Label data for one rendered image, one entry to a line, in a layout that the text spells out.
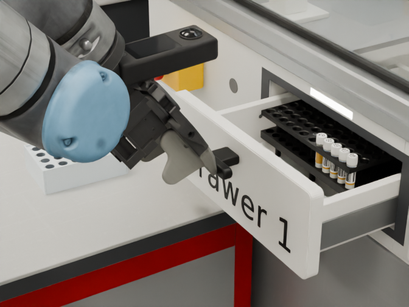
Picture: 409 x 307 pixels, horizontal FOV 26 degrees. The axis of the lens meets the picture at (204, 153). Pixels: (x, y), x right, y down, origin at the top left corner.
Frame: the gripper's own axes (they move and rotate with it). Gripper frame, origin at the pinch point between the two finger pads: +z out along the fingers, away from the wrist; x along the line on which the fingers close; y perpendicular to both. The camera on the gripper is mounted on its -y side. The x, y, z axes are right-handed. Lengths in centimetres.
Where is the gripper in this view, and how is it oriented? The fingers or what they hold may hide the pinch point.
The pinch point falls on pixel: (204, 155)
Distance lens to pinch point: 99.0
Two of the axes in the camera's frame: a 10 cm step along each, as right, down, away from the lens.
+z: 4.9, 5.7, 6.5
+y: -7.0, 7.1, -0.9
